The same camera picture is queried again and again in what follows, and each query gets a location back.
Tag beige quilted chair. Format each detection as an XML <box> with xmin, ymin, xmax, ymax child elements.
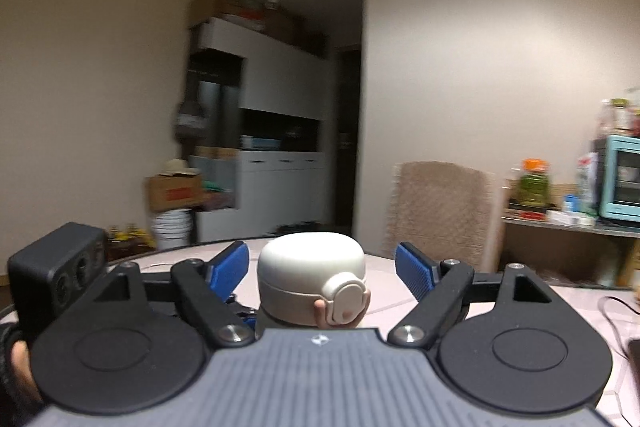
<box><xmin>382</xmin><ymin>161</ymin><xmax>497</xmax><ymax>273</ymax></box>

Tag brown cardboard box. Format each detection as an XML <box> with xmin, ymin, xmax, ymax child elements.
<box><xmin>144</xmin><ymin>173</ymin><xmax>207</xmax><ymax>214</ymax></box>

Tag black charging cable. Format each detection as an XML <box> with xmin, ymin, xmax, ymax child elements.
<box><xmin>597</xmin><ymin>294</ymin><xmax>640</xmax><ymax>358</ymax></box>

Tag red and white package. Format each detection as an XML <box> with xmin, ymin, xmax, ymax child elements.
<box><xmin>574</xmin><ymin>151</ymin><xmax>601</xmax><ymax>217</ymax></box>

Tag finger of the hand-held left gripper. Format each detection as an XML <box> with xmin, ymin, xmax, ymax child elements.
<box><xmin>227</xmin><ymin>294</ymin><xmax>260</xmax><ymax>334</ymax></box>

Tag wooden side shelf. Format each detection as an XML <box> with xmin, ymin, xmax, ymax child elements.
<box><xmin>499</xmin><ymin>213</ymin><xmax>640</xmax><ymax>290</ymax></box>

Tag grey-white insulated bottle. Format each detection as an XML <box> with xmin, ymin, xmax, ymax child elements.
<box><xmin>255</xmin><ymin>307</ymin><xmax>321</xmax><ymax>332</ymax></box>

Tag stack of white buckets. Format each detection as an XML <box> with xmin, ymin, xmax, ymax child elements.
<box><xmin>151</xmin><ymin>208</ymin><xmax>194</xmax><ymax>251</ymax></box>

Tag white bottle cap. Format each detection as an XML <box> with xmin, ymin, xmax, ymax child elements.
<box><xmin>256</xmin><ymin>232</ymin><xmax>372</xmax><ymax>329</ymax></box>

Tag straw hat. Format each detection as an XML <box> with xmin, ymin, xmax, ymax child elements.
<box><xmin>159</xmin><ymin>159</ymin><xmax>202</xmax><ymax>178</ymax></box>

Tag teal toaster oven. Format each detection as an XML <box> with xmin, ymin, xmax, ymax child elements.
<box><xmin>596</xmin><ymin>135</ymin><xmax>640</xmax><ymax>224</ymax></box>

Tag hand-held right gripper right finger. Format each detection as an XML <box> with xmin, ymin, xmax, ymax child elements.
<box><xmin>387</xmin><ymin>241</ymin><xmax>553</xmax><ymax>350</ymax></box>

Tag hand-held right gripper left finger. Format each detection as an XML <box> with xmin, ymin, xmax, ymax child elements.
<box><xmin>92</xmin><ymin>241</ymin><xmax>256</xmax><ymax>349</ymax></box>

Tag green jar with orange lid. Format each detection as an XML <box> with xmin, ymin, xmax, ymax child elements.
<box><xmin>514</xmin><ymin>158</ymin><xmax>552</xmax><ymax>208</ymax></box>

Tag yellow oil bottles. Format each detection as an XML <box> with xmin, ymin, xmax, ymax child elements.
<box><xmin>106</xmin><ymin>222</ymin><xmax>154</xmax><ymax>254</ymax></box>

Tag person's left hand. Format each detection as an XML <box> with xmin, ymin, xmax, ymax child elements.
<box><xmin>0</xmin><ymin>321</ymin><xmax>47</xmax><ymax>419</ymax></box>

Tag boxes on cabinet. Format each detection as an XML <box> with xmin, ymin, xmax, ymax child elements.
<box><xmin>189</xmin><ymin>0</ymin><xmax>330</xmax><ymax>58</ymax></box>

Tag black smartphone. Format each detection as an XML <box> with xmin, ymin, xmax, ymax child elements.
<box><xmin>625</xmin><ymin>338</ymin><xmax>640</xmax><ymax>382</ymax></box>

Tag white cabinet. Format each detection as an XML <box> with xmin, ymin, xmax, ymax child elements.
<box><xmin>186</xmin><ymin>17</ymin><xmax>327</xmax><ymax>244</ymax></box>

